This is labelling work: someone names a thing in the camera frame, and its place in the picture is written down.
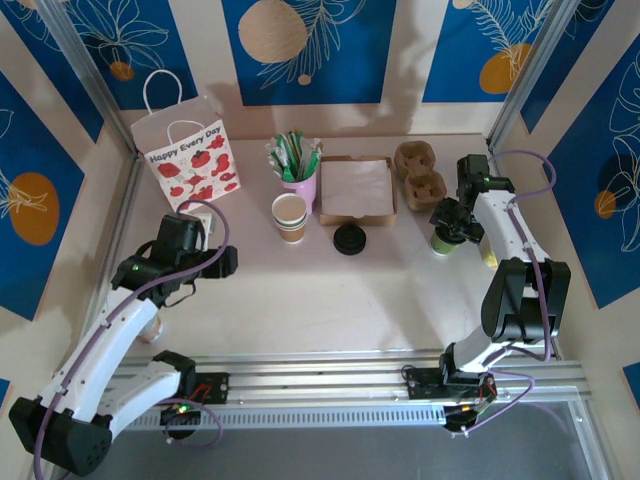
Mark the green paper coffee cup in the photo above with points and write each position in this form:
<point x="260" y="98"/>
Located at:
<point x="442" y="246"/>

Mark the brown pulp cup carrier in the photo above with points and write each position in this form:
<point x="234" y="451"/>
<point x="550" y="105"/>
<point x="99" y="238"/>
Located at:
<point x="398" y="161"/>
<point x="422" y="187"/>

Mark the white red printed paper bag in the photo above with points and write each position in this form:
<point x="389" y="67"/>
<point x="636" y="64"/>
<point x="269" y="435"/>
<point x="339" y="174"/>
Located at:
<point x="195" y="165"/>

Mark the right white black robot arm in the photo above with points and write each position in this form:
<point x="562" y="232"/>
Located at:
<point x="520" y="300"/>

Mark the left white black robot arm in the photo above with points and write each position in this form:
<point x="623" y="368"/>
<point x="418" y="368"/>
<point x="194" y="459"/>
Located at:
<point x="100" y="340"/>

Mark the yellow drink can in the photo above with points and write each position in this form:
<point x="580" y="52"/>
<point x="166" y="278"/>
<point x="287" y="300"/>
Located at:
<point x="487" y="257"/>

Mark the brown paper cup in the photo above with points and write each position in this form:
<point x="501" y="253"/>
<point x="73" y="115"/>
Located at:
<point x="292" y="235"/>

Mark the green striped paper cup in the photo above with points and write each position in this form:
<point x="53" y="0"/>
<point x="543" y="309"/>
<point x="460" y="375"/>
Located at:
<point x="289" y="207"/>

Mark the brown cardboard napkin box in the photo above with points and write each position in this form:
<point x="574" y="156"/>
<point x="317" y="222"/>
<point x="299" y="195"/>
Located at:
<point x="360" y="220"/>

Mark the small pink paper cup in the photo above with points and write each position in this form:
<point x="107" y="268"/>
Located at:
<point x="150" y="332"/>

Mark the white paper napkin stack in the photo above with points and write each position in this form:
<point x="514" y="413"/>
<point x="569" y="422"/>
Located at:
<point x="355" y="185"/>

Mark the pink straw holder cup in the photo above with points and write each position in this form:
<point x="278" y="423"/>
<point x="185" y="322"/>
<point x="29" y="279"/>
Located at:
<point x="305" y="190"/>

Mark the dark green wrapped straw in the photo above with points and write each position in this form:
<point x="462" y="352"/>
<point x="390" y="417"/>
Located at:
<point x="289" y="172"/>

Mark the white wrapped straw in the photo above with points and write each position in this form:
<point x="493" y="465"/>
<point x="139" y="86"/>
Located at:
<point x="274" y="159"/>

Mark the light green wrapped straw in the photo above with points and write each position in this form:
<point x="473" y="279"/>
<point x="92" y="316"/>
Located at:
<point x="313" y="161"/>

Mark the left black controller module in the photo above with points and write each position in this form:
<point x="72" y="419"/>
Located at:
<point x="180" y="415"/>

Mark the black controller module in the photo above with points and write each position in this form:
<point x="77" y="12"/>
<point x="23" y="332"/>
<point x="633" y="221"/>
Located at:
<point x="180" y="415"/>
<point x="465" y="420"/>

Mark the right black controller module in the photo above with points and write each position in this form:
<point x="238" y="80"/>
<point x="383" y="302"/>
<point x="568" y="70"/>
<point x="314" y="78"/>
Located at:
<point x="465" y="420"/>

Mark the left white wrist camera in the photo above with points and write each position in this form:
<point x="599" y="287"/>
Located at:
<point x="205" y="220"/>

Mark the aluminium corner post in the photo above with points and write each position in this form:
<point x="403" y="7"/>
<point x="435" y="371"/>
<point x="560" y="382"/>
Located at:
<point x="90" y="75"/>
<point x="530" y="75"/>

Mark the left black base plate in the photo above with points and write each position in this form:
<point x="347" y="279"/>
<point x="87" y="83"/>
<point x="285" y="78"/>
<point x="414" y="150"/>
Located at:
<point x="220" y="387"/>

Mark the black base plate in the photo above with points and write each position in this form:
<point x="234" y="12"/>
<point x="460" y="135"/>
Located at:
<point x="220" y="387"/>
<point x="420" y="385"/>

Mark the aluminium front rail frame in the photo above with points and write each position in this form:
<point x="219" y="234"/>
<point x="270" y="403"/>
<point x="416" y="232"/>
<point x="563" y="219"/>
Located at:
<point x="325" y="380"/>

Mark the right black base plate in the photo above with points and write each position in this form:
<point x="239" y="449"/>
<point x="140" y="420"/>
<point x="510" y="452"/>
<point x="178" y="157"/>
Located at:
<point x="420" y="385"/>

